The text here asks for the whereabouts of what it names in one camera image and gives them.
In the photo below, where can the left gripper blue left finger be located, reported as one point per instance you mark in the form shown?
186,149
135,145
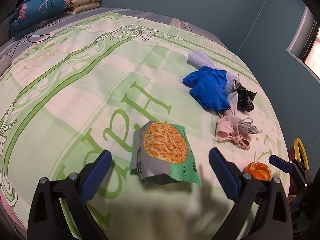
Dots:
92,175

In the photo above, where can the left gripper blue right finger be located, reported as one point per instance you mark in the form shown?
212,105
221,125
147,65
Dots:
227,174

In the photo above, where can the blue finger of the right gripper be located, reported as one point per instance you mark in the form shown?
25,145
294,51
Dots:
281,164

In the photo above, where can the green noodle snack packet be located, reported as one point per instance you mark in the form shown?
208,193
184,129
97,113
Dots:
161,154

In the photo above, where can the yellow rimmed trash bin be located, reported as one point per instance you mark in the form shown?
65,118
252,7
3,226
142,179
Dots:
298,151

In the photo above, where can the orange peel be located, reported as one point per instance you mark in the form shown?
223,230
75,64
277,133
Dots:
259,171

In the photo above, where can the pink beige cloth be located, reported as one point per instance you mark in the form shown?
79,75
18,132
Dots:
230,127

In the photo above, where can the black plastic bag rear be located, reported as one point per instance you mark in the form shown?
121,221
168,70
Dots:
245,97

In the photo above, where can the blue plastic bag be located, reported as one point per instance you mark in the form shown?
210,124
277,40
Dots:
208,87

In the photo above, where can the green patterned bed quilt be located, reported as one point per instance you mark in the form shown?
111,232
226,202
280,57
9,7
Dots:
85,84

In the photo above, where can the grey bed headboard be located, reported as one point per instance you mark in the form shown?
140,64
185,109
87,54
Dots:
4,31

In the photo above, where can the blue floral folded blanket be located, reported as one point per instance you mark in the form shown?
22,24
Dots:
33,14

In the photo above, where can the beige floral pillow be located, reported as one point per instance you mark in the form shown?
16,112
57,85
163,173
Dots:
77,6

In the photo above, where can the window frame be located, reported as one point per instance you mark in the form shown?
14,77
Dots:
302,41

